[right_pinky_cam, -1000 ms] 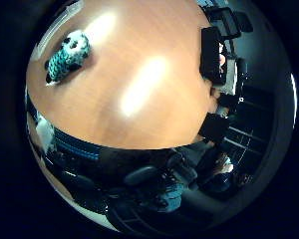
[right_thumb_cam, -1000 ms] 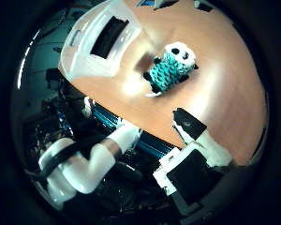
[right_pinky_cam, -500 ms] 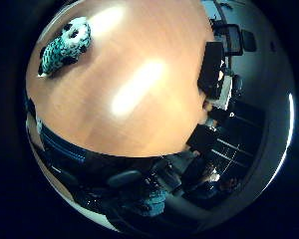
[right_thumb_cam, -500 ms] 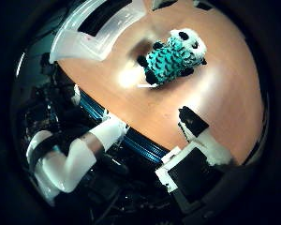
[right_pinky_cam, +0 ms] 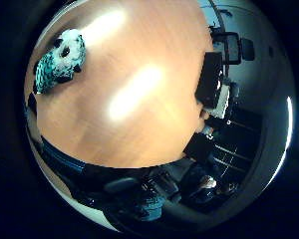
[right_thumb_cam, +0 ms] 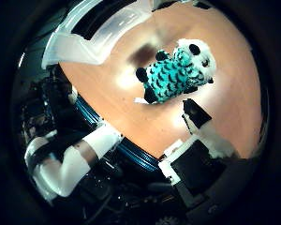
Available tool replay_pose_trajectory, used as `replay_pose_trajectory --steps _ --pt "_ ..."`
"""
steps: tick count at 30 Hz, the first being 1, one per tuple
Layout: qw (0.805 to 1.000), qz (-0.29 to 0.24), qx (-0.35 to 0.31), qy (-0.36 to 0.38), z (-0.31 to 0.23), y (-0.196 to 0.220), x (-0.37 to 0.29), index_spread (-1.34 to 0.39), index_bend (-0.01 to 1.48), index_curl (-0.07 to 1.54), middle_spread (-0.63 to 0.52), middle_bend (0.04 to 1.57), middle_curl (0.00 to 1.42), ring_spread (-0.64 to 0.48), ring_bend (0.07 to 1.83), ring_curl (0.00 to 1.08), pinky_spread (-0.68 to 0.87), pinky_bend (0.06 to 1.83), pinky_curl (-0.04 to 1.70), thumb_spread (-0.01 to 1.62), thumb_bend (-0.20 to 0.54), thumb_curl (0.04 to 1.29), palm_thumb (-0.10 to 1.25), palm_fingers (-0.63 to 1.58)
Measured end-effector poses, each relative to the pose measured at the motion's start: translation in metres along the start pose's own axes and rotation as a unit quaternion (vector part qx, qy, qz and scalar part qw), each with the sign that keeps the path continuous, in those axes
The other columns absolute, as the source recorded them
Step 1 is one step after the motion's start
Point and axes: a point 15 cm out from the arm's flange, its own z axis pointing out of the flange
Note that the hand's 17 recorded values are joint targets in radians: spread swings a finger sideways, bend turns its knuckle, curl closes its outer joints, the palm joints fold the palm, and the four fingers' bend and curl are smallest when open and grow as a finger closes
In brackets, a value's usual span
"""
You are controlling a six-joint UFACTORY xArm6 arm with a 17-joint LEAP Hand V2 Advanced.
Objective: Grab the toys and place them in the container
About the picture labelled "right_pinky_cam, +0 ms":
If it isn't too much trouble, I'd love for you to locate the teal crochet plush toy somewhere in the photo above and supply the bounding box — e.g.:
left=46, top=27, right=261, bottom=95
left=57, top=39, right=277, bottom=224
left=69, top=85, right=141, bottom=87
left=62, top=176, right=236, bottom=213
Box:
left=32, top=28, right=88, bottom=96

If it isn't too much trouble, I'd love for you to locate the small black box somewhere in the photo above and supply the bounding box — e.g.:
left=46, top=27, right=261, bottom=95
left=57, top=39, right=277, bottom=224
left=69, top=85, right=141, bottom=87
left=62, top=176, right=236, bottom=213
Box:
left=183, top=132, right=213, bottom=163

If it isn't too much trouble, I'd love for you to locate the tall black box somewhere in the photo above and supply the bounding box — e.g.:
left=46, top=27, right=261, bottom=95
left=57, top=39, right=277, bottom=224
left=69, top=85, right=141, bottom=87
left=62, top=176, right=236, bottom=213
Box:
left=194, top=51, right=224, bottom=108

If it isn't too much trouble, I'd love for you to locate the white device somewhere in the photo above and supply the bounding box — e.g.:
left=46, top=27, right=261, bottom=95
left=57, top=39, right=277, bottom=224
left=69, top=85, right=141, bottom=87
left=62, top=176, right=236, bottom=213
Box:
left=207, top=84, right=231, bottom=120

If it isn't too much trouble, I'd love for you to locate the black office chair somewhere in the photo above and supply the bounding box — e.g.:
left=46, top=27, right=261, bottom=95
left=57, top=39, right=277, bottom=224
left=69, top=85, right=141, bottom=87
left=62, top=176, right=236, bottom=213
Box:
left=240, top=37, right=257, bottom=62

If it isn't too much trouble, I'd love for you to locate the blue aluminium rail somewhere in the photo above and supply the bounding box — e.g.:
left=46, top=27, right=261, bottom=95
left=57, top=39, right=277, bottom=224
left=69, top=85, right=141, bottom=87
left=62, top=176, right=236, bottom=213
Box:
left=39, top=135, right=88, bottom=175

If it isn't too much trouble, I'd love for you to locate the black frame chair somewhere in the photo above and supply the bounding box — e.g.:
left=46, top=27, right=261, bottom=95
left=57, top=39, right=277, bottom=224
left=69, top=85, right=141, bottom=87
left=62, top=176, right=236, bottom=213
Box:
left=218, top=31, right=242, bottom=66

